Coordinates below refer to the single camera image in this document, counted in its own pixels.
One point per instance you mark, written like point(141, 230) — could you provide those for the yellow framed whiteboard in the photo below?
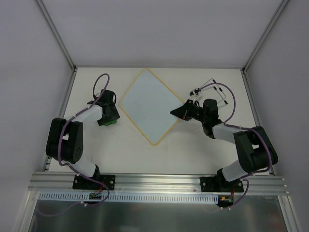
point(147, 103)

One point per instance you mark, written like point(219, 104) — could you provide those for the left aluminium corner post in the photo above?
point(47, 17)

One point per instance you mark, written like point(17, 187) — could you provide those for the wire whiteboard stand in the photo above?
point(211, 90)

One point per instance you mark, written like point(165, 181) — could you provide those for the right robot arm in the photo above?
point(254, 149)

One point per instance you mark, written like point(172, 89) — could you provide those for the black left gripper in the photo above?
point(110, 117)

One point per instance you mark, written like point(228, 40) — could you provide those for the white slotted cable duct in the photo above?
point(128, 197)

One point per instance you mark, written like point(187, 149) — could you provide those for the green whiteboard eraser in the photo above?
point(110, 123)

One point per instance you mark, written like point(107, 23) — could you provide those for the aluminium mounting rail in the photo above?
point(157, 183)

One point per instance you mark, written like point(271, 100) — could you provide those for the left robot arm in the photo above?
point(66, 142)

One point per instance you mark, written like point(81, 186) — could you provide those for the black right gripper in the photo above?
point(190, 111)

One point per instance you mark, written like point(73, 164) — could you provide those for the right aluminium corner post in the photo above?
point(270, 26)

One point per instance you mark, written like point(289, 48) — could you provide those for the aluminium corner post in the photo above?
point(47, 17)
point(270, 26)

